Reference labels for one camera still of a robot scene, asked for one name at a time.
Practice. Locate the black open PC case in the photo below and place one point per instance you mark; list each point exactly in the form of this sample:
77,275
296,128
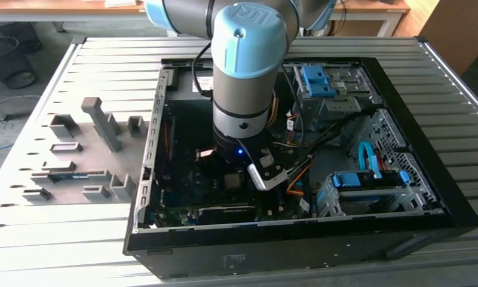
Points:
263,254

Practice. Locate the wooden desk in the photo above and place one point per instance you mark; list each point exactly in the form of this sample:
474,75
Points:
64,7

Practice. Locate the black RAM stick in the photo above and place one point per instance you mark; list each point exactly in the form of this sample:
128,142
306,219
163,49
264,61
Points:
280,200

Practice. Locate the blue RAM stick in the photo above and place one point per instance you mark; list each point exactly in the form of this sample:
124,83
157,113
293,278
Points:
68,177

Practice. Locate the grey metal optical drive cage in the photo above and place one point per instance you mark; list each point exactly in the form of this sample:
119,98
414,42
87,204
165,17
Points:
342,104

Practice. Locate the green motherboard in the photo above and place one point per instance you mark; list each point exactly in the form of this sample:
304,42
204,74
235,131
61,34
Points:
191,191

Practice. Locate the blue plastic bay latch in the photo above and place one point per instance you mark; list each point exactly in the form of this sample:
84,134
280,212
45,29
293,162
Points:
316,80

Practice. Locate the white papers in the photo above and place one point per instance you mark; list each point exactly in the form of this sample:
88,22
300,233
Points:
119,3

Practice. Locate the black mesh waste bin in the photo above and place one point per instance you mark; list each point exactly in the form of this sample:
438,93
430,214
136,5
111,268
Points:
8,65
28,33

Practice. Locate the grey power supply unit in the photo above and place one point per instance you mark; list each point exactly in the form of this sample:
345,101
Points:
183,86

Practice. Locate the hard disk in blue carrier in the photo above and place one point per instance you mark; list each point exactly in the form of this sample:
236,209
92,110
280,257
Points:
346,180

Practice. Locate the black camera bracket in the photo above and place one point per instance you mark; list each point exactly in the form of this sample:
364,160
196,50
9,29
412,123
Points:
259,149

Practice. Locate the grey parts rack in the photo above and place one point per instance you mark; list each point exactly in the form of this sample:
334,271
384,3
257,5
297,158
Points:
103,134

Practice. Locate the silver metal disk bay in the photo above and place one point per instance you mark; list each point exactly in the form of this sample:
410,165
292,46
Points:
382,197

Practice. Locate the black graphics card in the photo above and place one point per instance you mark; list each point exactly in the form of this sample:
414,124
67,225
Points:
227,214

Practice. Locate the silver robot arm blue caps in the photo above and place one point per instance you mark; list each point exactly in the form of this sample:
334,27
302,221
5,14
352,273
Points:
243,98

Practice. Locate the wooden cabinet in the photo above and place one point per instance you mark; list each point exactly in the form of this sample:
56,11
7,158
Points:
454,30

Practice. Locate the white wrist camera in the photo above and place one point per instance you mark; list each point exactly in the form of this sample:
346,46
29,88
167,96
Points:
265,180

